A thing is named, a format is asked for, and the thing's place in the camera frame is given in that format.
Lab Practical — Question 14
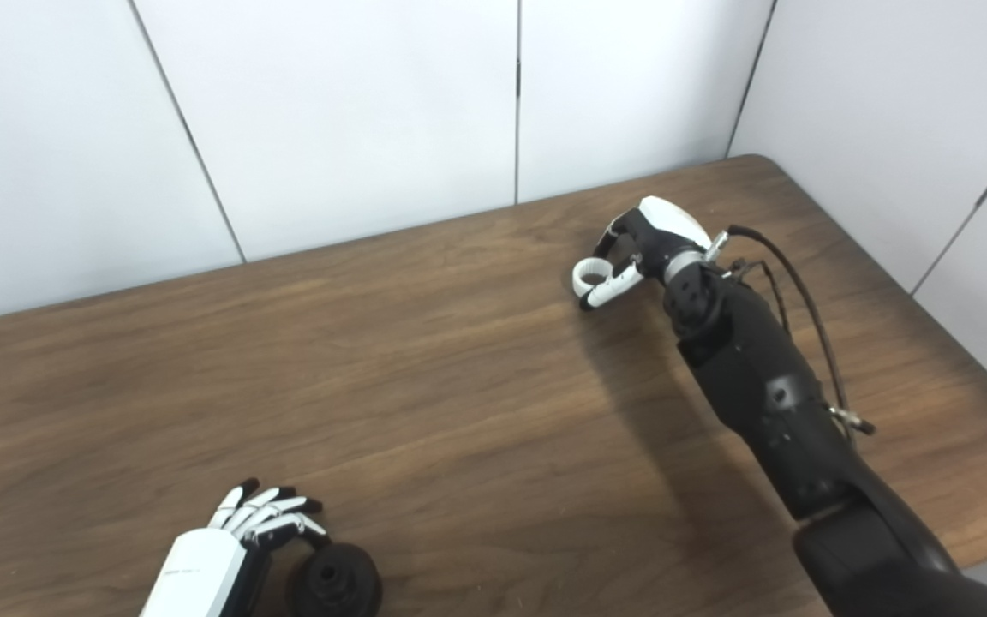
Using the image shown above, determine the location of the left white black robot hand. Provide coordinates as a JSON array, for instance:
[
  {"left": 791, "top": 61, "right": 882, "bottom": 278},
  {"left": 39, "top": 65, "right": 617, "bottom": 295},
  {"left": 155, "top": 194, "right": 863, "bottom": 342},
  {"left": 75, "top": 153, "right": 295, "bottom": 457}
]
[{"left": 139, "top": 477, "right": 330, "bottom": 617}]

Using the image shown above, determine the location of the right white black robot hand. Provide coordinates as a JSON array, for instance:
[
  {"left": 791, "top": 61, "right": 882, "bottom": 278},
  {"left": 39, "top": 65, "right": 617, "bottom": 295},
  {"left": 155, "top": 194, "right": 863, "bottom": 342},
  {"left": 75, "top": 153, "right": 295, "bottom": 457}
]
[{"left": 577, "top": 195, "right": 714, "bottom": 312}]

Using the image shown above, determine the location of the white plastic ring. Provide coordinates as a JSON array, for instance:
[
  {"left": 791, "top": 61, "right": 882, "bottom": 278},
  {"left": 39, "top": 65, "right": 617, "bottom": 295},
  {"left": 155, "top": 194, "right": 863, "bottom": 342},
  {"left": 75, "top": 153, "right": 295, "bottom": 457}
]
[{"left": 571, "top": 256, "right": 617, "bottom": 299}]

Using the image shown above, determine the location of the round black plastic part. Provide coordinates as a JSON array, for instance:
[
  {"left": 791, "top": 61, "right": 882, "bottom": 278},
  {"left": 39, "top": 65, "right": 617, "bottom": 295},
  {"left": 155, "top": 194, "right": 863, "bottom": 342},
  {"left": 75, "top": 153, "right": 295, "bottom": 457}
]
[{"left": 287, "top": 542, "right": 384, "bottom": 617}]

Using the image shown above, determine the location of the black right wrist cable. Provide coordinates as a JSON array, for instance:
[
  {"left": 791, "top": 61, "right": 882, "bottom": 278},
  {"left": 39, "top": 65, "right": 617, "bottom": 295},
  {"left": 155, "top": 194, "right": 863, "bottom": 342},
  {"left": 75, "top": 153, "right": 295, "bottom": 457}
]
[{"left": 703, "top": 224, "right": 878, "bottom": 437}]

